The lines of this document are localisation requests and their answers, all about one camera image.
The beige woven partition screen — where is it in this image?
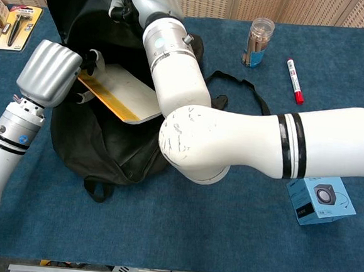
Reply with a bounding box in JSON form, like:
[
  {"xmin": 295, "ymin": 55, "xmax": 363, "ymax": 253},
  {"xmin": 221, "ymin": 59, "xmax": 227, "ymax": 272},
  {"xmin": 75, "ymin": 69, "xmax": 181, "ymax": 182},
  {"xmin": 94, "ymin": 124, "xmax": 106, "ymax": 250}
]
[{"xmin": 0, "ymin": 0, "xmax": 364, "ymax": 33}]

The yellow razor blister pack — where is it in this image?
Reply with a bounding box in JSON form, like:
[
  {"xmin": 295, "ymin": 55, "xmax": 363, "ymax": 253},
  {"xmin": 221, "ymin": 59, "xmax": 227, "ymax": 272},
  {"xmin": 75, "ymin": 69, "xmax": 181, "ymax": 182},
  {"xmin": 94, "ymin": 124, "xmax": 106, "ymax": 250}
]
[{"xmin": 0, "ymin": 3, "xmax": 44, "ymax": 53}]

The white and yellow Lexicon book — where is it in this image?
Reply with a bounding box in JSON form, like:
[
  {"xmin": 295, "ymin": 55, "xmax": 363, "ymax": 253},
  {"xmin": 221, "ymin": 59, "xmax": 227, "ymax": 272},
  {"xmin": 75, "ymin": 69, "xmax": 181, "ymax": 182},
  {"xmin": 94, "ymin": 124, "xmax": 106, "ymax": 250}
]
[{"xmin": 74, "ymin": 60, "xmax": 167, "ymax": 128}]

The red and white marker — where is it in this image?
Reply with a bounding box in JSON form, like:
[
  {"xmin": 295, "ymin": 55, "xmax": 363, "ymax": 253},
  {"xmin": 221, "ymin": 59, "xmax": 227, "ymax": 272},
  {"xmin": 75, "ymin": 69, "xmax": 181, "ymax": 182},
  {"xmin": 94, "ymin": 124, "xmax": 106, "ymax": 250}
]
[{"xmin": 283, "ymin": 58, "xmax": 309, "ymax": 106}]

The black fabric backpack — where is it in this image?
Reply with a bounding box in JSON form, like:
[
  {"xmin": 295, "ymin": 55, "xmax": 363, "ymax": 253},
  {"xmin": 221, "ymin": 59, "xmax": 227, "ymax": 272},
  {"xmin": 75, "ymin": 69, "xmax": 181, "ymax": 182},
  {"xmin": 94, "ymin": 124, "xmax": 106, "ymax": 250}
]
[{"xmin": 31, "ymin": 0, "xmax": 280, "ymax": 216}]

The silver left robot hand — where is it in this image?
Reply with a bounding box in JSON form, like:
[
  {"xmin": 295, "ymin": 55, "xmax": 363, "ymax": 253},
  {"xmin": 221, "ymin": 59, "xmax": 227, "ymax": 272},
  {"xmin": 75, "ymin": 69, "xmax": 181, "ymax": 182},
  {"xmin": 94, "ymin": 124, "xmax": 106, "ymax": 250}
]
[{"xmin": 14, "ymin": 37, "xmax": 108, "ymax": 113}]

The light blue speaker box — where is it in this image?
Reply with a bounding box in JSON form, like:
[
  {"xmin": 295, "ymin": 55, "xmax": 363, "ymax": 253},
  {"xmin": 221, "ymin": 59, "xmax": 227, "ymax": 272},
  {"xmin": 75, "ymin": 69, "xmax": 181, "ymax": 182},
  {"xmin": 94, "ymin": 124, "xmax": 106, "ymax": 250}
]
[{"xmin": 284, "ymin": 172, "xmax": 360, "ymax": 231}]

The clear jar of wooden sticks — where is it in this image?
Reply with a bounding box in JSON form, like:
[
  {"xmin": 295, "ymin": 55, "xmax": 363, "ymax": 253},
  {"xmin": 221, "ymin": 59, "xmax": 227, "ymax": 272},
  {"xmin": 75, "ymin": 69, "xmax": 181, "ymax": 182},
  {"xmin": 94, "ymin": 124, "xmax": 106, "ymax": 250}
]
[{"xmin": 240, "ymin": 16, "xmax": 276, "ymax": 70}]

